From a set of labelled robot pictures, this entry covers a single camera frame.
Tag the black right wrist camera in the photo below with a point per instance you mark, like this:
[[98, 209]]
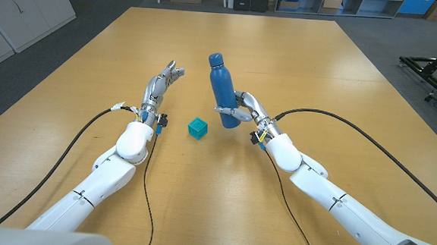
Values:
[[255, 137]]

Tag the grey shelf unit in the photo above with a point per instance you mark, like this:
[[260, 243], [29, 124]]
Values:
[[366, 4]]

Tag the blue bottle cap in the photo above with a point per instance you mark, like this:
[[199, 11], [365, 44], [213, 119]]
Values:
[[216, 59]]

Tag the teal cube block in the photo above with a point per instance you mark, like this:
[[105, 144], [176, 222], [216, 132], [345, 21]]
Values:
[[197, 129]]

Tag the black hard case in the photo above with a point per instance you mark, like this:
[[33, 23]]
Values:
[[259, 3], [242, 2]]

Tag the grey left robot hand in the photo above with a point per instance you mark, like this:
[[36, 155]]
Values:
[[158, 88]]

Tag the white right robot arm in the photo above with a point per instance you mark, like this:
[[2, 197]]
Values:
[[331, 198]]

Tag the blue metal bottle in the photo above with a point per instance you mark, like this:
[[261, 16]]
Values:
[[222, 88]]

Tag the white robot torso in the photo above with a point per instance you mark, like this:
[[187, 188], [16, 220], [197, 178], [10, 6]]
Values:
[[40, 240]]

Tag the blue panel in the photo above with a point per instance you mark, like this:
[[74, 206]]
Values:
[[415, 5]]

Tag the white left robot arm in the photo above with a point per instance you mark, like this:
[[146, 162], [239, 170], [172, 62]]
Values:
[[108, 176]]

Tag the white cabinet row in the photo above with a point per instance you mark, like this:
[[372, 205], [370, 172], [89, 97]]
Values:
[[31, 12]]

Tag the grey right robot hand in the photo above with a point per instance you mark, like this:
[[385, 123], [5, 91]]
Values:
[[255, 109]]

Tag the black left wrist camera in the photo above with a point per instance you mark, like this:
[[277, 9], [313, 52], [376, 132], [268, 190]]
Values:
[[162, 120]]

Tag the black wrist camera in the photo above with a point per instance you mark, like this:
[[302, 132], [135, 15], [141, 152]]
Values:
[[255, 137], [162, 120]]

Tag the small cardboard box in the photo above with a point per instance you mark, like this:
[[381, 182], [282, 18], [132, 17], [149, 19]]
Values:
[[289, 5], [331, 7]]

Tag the black metal stand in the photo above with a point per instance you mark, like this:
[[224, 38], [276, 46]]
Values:
[[435, 65]]

